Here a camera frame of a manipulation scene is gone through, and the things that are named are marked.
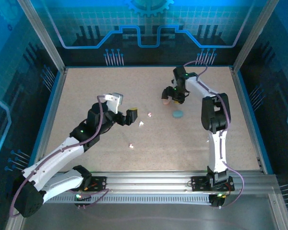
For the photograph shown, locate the small black electronics box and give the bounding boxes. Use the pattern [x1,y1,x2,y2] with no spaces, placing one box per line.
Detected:
[73,193,92,208]
[210,193,226,208]

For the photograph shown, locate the steel sheet panel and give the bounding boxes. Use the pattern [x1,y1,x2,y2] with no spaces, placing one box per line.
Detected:
[20,203,281,230]

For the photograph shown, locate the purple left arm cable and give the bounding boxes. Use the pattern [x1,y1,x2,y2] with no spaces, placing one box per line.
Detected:
[9,95,110,218]

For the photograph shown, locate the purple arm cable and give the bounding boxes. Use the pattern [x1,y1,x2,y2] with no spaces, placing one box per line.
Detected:
[9,95,110,218]
[183,59,245,209]

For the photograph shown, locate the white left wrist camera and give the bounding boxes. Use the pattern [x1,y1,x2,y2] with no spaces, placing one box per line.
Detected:
[103,92,124,115]

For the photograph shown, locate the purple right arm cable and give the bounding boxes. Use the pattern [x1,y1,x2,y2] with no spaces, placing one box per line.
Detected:
[183,59,245,209]

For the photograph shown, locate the aluminium side rail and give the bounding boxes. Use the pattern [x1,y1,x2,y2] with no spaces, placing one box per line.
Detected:
[5,68,68,230]
[230,67,288,230]

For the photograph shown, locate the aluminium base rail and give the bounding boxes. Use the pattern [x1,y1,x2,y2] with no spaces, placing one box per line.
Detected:
[90,170,278,194]

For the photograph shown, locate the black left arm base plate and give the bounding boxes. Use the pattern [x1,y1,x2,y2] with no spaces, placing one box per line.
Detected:
[85,176,108,192]

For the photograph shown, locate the slotted grey cable duct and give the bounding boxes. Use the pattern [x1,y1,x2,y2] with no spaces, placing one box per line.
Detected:
[28,194,213,205]

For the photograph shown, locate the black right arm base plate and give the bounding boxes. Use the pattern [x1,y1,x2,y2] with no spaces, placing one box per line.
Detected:
[191,176,235,192]

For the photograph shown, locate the aluminium frame post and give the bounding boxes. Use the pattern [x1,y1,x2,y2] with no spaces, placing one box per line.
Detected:
[16,0,67,72]
[232,0,280,72]

